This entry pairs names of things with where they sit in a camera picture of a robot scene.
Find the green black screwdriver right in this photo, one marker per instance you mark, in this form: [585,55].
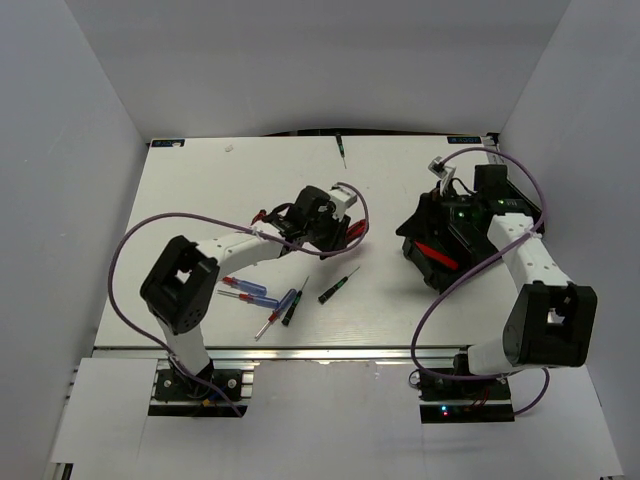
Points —
[329,292]

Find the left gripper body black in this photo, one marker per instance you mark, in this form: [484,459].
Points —
[326,234]

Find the red black utility knife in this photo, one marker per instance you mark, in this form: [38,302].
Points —
[356,232]

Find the blue handle screwdriver upper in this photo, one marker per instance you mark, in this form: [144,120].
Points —
[245,286]

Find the blue label sticker right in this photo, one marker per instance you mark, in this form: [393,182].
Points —
[464,140]

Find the green black precision screwdriver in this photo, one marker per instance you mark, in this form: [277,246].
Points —
[340,146]
[291,310]

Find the blue handle screwdriver tilted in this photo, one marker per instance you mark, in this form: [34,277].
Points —
[283,305]

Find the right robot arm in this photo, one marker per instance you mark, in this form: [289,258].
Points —
[551,321]

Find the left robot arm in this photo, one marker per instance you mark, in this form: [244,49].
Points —
[180,285]

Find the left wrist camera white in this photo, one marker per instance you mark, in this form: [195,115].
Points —
[343,199]

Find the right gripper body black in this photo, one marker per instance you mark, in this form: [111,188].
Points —
[446,210]

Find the blue label sticker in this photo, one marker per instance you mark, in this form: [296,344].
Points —
[167,143]
[464,140]

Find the black divided container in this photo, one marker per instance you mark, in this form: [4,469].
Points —
[495,194]

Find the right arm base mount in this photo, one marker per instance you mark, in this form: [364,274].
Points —
[458,402]

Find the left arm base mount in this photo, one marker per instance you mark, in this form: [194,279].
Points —
[175,396]

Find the blue label sticker left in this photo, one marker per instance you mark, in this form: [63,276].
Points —
[167,143]

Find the blue handle screwdriver lower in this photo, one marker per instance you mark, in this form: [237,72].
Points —
[260,301]

